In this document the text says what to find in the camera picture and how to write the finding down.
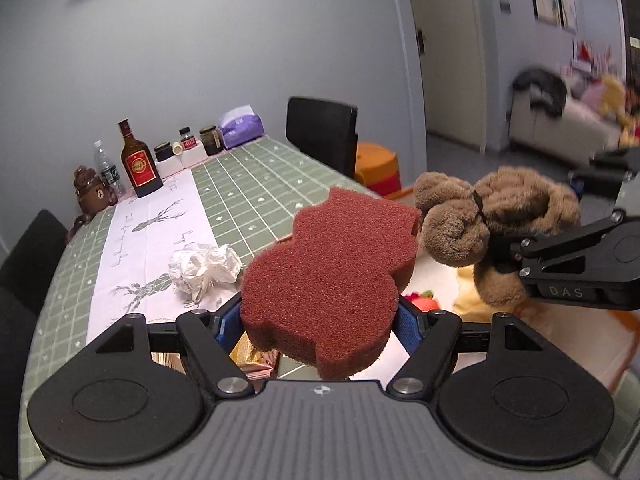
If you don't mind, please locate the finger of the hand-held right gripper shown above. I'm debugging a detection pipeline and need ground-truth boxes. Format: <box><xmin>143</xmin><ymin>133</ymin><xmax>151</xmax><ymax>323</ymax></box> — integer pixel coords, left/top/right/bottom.
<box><xmin>567</xmin><ymin>147</ymin><xmax>640</xmax><ymax>212</ymax></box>
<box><xmin>487</xmin><ymin>211</ymin><xmax>627</xmax><ymax>279</ymax></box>

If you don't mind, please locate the white deer print table runner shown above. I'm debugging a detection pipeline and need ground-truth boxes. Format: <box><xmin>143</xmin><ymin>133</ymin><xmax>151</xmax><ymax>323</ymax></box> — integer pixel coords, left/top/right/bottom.
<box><xmin>87</xmin><ymin>167</ymin><xmax>252</xmax><ymax>352</ymax></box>

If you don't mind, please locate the yellow stuffed toy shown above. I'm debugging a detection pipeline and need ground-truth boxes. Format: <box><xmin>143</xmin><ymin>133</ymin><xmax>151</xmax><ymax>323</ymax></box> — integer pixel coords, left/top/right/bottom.
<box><xmin>600</xmin><ymin>76</ymin><xmax>632</xmax><ymax>124</ymax></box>

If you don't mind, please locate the black chair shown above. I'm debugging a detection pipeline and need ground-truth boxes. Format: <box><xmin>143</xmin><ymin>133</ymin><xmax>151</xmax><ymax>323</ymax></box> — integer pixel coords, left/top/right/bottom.
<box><xmin>286</xmin><ymin>96</ymin><xmax>360</xmax><ymax>180</ymax></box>
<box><xmin>0</xmin><ymin>209</ymin><xmax>70</xmax><ymax>312</ymax></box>
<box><xmin>0</xmin><ymin>287</ymin><xmax>40</xmax><ymax>480</ymax></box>

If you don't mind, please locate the white box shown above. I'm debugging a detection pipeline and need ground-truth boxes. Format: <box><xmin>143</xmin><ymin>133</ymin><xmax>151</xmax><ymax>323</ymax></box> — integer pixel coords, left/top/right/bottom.
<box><xmin>155</xmin><ymin>141</ymin><xmax>207</xmax><ymax>177</ymax></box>

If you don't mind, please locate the crumpled white tissue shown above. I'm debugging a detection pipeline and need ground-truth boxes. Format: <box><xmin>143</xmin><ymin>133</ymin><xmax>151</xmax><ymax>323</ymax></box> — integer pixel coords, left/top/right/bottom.
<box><xmin>168</xmin><ymin>242</ymin><xmax>244</xmax><ymax>306</ymax></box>

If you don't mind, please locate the orange plastic stool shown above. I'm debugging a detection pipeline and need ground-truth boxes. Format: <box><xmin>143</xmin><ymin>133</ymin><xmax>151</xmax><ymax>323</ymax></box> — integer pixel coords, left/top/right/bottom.
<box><xmin>356</xmin><ymin>142</ymin><xmax>404</xmax><ymax>196</ymax></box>

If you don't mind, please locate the green checked tablecloth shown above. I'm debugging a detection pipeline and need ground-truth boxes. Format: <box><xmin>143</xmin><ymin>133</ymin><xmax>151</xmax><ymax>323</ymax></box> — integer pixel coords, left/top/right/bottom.
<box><xmin>17</xmin><ymin>135</ymin><xmax>397</xmax><ymax>476</ymax></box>

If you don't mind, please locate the clear plastic water bottle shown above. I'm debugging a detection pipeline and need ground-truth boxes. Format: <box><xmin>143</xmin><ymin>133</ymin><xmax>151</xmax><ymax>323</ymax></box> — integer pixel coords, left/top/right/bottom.
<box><xmin>92</xmin><ymin>140</ymin><xmax>126</xmax><ymax>200</ymax></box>

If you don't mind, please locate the brown plush toy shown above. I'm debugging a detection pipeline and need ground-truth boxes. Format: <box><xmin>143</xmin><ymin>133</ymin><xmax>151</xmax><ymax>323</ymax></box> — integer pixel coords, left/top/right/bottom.
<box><xmin>413</xmin><ymin>165</ymin><xmax>582</xmax><ymax>307</ymax></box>

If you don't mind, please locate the beige sofa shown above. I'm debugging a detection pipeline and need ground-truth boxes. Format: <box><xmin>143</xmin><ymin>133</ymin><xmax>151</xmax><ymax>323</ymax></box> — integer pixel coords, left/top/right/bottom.
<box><xmin>507</xmin><ymin>67</ymin><xmax>640</xmax><ymax>162</ymax></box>

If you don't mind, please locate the orange cardboard box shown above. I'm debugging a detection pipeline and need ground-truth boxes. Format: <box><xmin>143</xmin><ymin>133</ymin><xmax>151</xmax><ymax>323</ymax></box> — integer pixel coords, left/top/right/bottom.
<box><xmin>382</xmin><ymin>187</ymin><xmax>640</xmax><ymax>397</ymax></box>

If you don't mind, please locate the yellow soft cloth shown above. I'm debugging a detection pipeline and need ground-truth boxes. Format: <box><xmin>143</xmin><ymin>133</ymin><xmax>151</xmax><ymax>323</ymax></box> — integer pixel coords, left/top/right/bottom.
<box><xmin>452</xmin><ymin>264</ymin><xmax>532</xmax><ymax>322</ymax></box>

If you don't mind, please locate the brown liquor bottle red label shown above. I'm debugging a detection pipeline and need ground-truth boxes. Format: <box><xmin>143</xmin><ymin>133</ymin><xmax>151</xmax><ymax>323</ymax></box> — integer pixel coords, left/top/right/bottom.
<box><xmin>118</xmin><ymin>119</ymin><xmax>165</xmax><ymax>199</ymax></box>

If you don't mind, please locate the yellow snack packet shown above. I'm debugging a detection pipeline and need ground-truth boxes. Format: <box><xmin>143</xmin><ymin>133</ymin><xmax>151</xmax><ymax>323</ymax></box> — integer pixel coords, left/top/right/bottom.
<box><xmin>230</xmin><ymin>332</ymin><xmax>281</xmax><ymax>382</ymax></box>

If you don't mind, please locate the red green soft toy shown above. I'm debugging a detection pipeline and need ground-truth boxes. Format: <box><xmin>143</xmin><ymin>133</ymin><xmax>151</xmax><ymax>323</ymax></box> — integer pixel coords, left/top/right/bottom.
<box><xmin>404</xmin><ymin>290</ymin><xmax>439</xmax><ymax>314</ymax></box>

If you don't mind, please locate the purple tissue pack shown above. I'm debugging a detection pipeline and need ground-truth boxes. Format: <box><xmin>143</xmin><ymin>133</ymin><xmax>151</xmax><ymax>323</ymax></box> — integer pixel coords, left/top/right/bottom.
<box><xmin>216</xmin><ymin>105</ymin><xmax>265</xmax><ymax>150</ymax></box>

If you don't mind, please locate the brown bear-shaped bottle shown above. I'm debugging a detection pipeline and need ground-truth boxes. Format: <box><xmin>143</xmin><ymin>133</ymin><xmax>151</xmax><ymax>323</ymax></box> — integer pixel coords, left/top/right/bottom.
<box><xmin>73</xmin><ymin>166</ymin><xmax>119</xmax><ymax>222</ymax></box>

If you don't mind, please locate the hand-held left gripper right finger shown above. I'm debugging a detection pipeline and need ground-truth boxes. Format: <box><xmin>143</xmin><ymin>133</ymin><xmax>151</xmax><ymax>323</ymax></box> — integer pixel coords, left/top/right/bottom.
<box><xmin>386</xmin><ymin>297</ymin><xmax>553</xmax><ymax>401</ymax></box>

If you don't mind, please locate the cream door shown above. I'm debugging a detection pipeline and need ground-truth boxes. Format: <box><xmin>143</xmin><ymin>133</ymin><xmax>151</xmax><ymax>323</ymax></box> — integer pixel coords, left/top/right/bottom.
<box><xmin>402</xmin><ymin>0</ymin><xmax>489</xmax><ymax>154</ymax></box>

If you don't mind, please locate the black jacket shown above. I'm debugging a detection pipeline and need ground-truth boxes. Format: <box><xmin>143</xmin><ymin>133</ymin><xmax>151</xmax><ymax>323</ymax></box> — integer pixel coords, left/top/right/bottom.
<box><xmin>512</xmin><ymin>69</ymin><xmax>569</xmax><ymax>120</ymax></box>

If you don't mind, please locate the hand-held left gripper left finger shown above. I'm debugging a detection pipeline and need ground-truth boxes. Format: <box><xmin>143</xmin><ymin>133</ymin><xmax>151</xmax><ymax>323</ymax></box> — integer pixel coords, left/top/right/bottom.
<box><xmin>87</xmin><ymin>292</ymin><xmax>256</xmax><ymax>401</ymax></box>

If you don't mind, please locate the dark glass jar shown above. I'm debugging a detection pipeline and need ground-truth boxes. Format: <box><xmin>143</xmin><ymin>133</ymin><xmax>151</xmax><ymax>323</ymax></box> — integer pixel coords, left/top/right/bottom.
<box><xmin>199</xmin><ymin>125</ymin><xmax>224</xmax><ymax>157</ymax></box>

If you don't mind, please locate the red bear-shaped sponge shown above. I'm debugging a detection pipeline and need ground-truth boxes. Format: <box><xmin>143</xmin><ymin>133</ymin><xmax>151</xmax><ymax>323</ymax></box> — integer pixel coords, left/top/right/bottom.
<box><xmin>239</xmin><ymin>187</ymin><xmax>424</xmax><ymax>381</ymax></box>

